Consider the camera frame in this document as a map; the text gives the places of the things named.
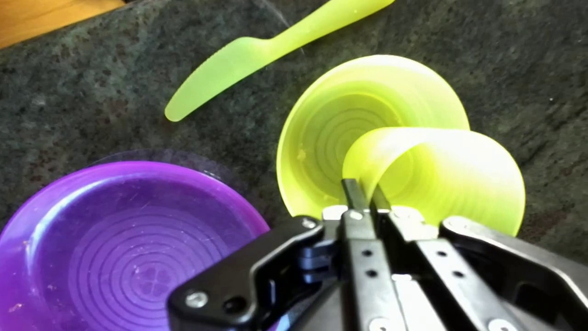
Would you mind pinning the green plastic bowl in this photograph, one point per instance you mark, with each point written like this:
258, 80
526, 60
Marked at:
331, 122

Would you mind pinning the purple plastic plate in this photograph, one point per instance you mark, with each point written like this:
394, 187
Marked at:
111, 251

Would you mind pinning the yellow plastic cup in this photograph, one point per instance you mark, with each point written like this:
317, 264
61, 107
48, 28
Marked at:
465, 177

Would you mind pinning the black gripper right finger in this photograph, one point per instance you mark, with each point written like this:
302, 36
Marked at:
453, 277

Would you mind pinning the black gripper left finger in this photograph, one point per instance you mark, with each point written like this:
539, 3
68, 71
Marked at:
361, 264

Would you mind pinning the green plastic spoon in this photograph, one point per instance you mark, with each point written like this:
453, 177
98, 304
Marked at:
245, 62

